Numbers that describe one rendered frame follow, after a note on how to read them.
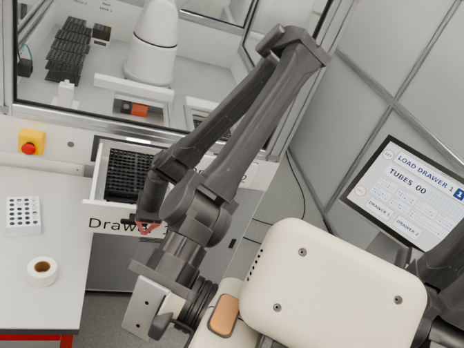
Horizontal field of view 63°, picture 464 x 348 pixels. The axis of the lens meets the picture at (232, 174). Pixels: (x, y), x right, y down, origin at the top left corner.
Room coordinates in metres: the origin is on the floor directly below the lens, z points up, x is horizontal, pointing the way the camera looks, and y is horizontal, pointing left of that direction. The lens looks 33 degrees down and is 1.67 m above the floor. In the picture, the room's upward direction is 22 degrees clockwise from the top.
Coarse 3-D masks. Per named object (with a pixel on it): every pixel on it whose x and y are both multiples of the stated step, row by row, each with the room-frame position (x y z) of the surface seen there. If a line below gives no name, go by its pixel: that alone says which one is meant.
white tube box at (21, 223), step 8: (8, 200) 0.74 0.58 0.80; (16, 200) 0.76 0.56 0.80; (24, 200) 0.77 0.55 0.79; (8, 208) 0.72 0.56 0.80; (16, 208) 0.73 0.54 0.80; (24, 208) 0.74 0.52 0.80; (8, 216) 0.69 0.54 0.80; (16, 216) 0.70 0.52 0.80; (24, 216) 0.71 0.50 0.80; (8, 224) 0.67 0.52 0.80; (16, 224) 0.68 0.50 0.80; (24, 224) 0.69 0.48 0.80; (32, 224) 0.70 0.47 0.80; (40, 224) 0.71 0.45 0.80; (8, 232) 0.66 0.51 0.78; (16, 232) 0.67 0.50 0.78; (24, 232) 0.68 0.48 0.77; (32, 232) 0.69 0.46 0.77; (40, 232) 0.71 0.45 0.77
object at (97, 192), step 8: (104, 144) 1.06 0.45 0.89; (112, 144) 1.07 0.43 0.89; (120, 144) 1.08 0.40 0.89; (104, 152) 1.06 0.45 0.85; (144, 152) 1.11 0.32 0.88; (152, 152) 1.12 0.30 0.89; (96, 160) 0.95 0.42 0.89; (104, 160) 1.04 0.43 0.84; (96, 168) 0.91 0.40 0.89; (104, 168) 1.00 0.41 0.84; (96, 176) 0.88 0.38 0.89; (104, 176) 0.96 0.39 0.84; (96, 184) 0.87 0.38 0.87; (104, 184) 0.92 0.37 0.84; (168, 184) 1.00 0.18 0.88; (96, 192) 0.88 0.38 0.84; (168, 192) 0.97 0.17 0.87; (104, 200) 0.85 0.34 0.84; (112, 200) 0.87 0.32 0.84
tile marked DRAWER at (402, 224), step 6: (402, 216) 1.15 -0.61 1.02; (396, 222) 1.13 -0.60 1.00; (402, 222) 1.13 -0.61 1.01; (408, 222) 1.13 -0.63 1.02; (396, 228) 1.12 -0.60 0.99; (402, 228) 1.12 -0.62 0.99; (408, 228) 1.12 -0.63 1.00; (414, 228) 1.12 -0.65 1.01; (408, 234) 1.10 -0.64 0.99; (414, 234) 1.10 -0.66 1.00; (420, 234) 1.10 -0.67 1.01; (414, 240) 1.09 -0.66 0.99
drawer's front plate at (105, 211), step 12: (84, 204) 0.72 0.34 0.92; (96, 204) 0.73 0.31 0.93; (108, 204) 0.75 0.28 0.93; (120, 204) 0.77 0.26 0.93; (132, 204) 0.79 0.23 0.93; (84, 216) 0.72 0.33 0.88; (96, 216) 0.74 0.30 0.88; (108, 216) 0.75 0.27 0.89; (120, 216) 0.76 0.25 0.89; (84, 228) 0.73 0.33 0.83; (96, 228) 0.74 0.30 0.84; (108, 228) 0.75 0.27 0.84; (120, 228) 0.76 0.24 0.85; (132, 228) 0.78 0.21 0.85; (144, 228) 0.79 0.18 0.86; (156, 228) 0.80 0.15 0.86
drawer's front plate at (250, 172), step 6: (204, 156) 1.17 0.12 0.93; (210, 156) 1.18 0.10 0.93; (216, 156) 1.20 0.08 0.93; (204, 162) 1.17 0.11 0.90; (210, 162) 1.18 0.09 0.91; (252, 162) 1.26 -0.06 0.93; (198, 168) 1.16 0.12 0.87; (204, 168) 1.17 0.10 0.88; (252, 168) 1.24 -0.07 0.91; (246, 174) 1.24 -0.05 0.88; (252, 174) 1.25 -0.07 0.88; (246, 180) 1.24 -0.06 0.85; (246, 186) 1.25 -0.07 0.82
